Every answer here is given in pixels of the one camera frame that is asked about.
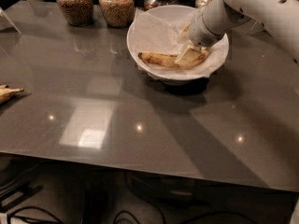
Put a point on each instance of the white bowl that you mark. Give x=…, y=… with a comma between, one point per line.
x=187, y=75

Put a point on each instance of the white paper liner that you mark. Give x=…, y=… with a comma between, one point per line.
x=152, y=31

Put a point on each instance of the glass jar of mixed beans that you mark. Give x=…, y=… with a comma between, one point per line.
x=118, y=13

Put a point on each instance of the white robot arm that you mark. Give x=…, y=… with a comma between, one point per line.
x=280, y=18

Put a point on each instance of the glass jar of brown grains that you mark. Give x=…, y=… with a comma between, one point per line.
x=76, y=12

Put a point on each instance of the yellow banana at left edge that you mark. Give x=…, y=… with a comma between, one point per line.
x=6, y=93

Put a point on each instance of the spotted yellow banana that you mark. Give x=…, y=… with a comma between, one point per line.
x=168, y=60

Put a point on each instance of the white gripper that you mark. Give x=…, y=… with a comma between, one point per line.
x=199, y=32

